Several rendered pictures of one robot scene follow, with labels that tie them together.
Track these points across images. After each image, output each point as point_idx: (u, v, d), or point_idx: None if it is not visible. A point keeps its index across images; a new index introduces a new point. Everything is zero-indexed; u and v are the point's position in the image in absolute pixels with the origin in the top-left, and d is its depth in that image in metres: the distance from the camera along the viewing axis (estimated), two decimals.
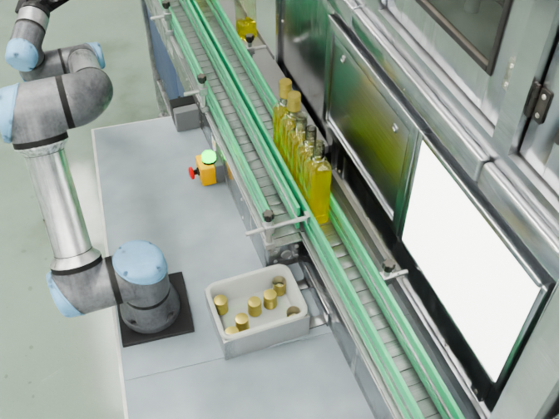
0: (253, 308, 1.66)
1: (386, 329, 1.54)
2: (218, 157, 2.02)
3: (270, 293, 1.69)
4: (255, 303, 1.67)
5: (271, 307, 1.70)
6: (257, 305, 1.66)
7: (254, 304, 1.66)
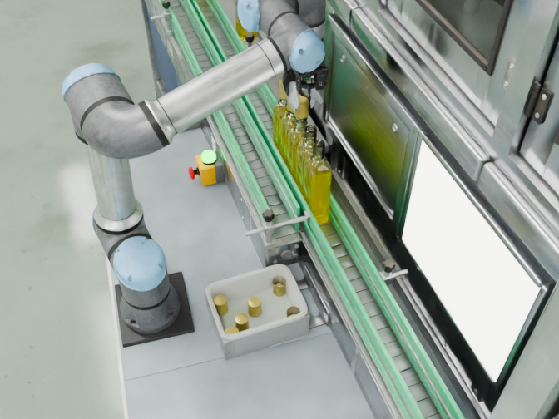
0: (253, 308, 1.66)
1: (386, 329, 1.54)
2: (218, 157, 2.02)
3: (300, 100, 1.63)
4: (255, 303, 1.67)
5: (308, 110, 1.66)
6: (257, 305, 1.66)
7: (254, 304, 1.66)
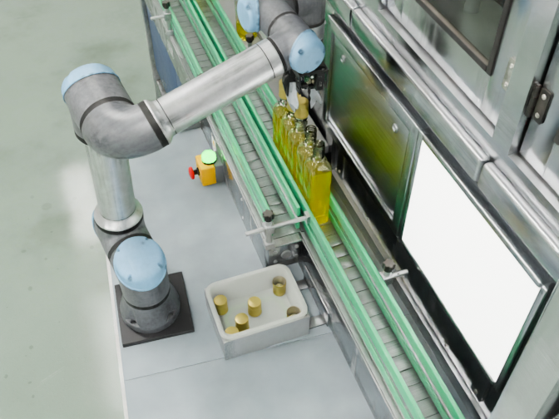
0: (253, 308, 1.66)
1: (386, 329, 1.54)
2: (218, 157, 2.02)
3: (300, 100, 1.63)
4: (255, 303, 1.67)
5: (308, 110, 1.66)
6: (257, 305, 1.66)
7: (254, 304, 1.66)
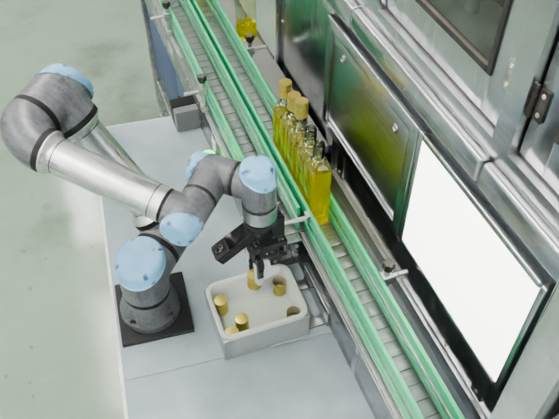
0: (253, 280, 1.58)
1: (386, 329, 1.54)
2: None
3: (300, 100, 1.63)
4: None
5: (308, 110, 1.66)
6: None
7: (254, 277, 1.58)
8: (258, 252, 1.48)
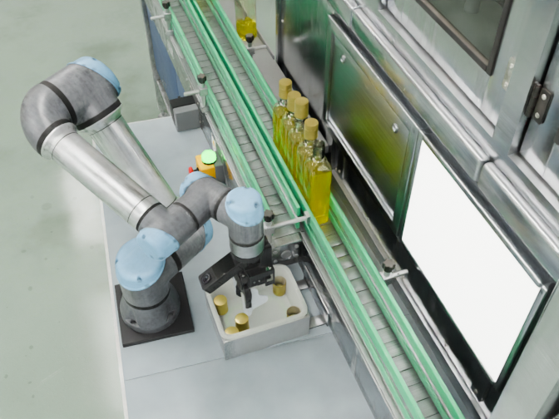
0: (318, 124, 1.61)
1: (386, 329, 1.54)
2: (218, 157, 2.02)
3: (300, 100, 1.63)
4: (313, 120, 1.61)
5: (308, 110, 1.66)
6: (316, 120, 1.62)
7: (315, 121, 1.61)
8: (245, 282, 1.47)
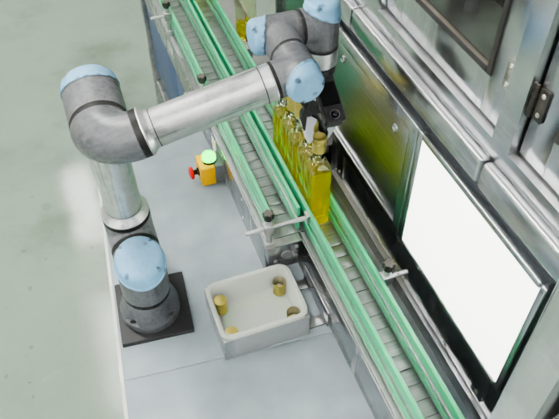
0: (318, 124, 1.61)
1: (386, 329, 1.54)
2: (218, 157, 2.02)
3: None
4: None
5: None
6: (316, 120, 1.62)
7: None
8: None
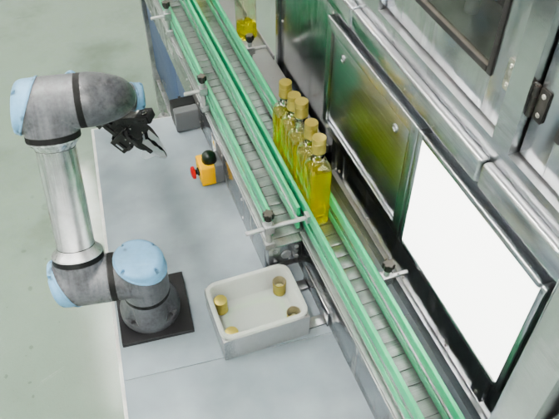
0: (318, 124, 1.61)
1: (386, 329, 1.54)
2: (218, 157, 2.02)
3: (300, 100, 1.63)
4: (313, 120, 1.61)
5: (308, 110, 1.66)
6: (316, 120, 1.62)
7: (315, 121, 1.61)
8: None
